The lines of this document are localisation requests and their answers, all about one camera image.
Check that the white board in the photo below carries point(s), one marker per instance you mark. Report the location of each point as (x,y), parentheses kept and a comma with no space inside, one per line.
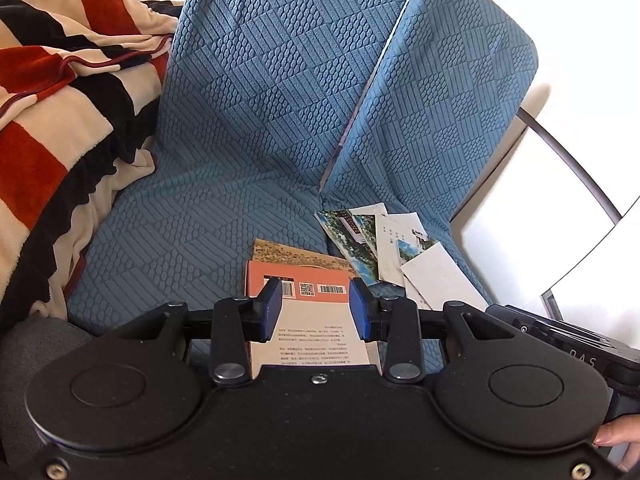
(595,285)

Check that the striped fleece blanket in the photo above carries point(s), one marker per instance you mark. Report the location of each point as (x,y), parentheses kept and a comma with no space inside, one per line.
(50,135)

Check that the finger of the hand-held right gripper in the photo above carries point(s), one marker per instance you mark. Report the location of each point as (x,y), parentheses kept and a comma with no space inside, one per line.
(540,325)

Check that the blue textured sofa seat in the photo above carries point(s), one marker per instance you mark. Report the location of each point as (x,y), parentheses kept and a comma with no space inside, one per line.
(250,110)
(440,110)

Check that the person's right hand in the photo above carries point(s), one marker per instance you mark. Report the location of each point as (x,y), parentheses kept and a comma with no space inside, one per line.
(617,435)

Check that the orange book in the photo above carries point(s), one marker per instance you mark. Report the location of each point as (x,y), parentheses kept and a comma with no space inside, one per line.
(310,320)

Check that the brown painting cover book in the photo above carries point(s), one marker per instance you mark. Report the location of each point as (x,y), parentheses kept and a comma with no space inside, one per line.
(295,255)

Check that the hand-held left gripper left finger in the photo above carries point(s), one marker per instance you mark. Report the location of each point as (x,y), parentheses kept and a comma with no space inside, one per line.
(270,310)

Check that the black curved metal bar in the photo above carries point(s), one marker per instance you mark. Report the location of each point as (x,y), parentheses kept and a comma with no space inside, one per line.
(585,171)

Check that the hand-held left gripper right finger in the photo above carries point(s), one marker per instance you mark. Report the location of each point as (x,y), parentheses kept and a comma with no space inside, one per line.
(357,310)

